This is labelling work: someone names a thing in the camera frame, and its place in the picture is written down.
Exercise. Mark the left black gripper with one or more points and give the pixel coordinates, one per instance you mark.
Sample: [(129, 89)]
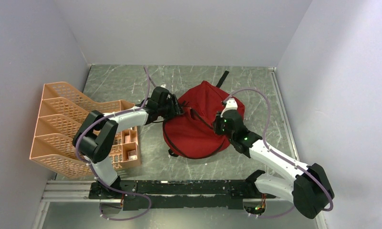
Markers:
[(175, 109)]

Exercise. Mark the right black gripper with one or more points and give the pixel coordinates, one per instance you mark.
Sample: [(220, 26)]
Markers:
[(217, 120)]

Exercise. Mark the red student backpack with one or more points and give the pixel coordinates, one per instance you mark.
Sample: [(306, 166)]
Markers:
[(191, 135)]

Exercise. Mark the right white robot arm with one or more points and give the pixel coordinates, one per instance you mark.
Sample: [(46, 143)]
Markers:
[(306, 187)]

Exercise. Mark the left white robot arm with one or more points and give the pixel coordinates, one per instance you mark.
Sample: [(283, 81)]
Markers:
[(95, 137)]

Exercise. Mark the small pink box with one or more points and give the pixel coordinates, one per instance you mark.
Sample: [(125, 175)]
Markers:
[(132, 155)]

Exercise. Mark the orange plastic file organizer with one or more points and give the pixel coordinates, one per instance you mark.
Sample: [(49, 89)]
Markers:
[(62, 111)]

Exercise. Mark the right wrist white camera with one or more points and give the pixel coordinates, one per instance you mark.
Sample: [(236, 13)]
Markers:
[(230, 104)]

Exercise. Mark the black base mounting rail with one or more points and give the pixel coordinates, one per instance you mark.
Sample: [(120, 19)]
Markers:
[(141, 194)]

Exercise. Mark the aluminium frame rail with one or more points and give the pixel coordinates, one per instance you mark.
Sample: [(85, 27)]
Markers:
[(65, 191)]

